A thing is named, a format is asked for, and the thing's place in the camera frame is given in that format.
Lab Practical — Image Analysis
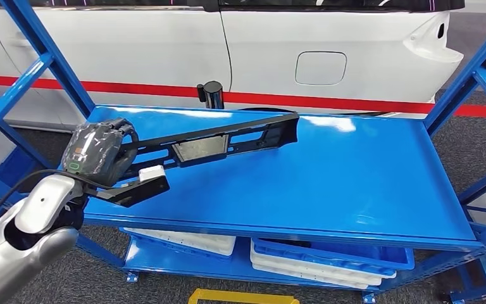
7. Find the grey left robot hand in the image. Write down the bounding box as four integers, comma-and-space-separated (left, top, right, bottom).
60, 118, 140, 188

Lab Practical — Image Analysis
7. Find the black stanchion post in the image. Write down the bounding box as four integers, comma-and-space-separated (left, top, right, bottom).
196, 80, 225, 111

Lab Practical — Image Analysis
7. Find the yellow floor tape square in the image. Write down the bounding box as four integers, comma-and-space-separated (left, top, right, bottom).
187, 288, 301, 304

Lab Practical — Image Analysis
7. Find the long black plastic part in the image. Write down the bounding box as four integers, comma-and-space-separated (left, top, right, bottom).
119, 111, 301, 179

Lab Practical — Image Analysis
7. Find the blue plastic bin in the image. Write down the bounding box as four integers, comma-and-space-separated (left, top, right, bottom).
252, 237, 416, 272
121, 229, 229, 262

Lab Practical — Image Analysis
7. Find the white car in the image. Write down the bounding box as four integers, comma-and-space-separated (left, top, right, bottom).
0, 0, 465, 127

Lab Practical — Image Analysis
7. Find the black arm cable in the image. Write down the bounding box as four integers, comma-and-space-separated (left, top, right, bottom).
0, 168, 116, 244

